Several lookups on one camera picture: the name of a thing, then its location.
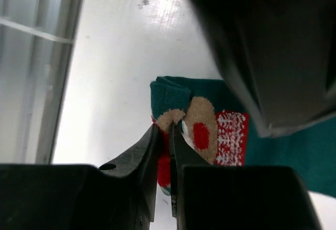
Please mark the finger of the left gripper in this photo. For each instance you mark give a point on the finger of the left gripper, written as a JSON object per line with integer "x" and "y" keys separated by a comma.
{"x": 277, "y": 56}

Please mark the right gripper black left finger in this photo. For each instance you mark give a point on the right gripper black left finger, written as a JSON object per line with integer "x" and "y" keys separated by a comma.
{"x": 121, "y": 193}

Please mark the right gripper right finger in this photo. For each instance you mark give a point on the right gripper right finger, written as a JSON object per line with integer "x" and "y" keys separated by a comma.
{"x": 193, "y": 182}

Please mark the dark teal sock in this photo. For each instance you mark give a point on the dark teal sock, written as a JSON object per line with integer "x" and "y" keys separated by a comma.
{"x": 216, "y": 125}

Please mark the aluminium front rail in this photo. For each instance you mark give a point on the aluminium front rail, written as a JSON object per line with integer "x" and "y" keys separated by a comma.
{"x": 37, "y": 37}

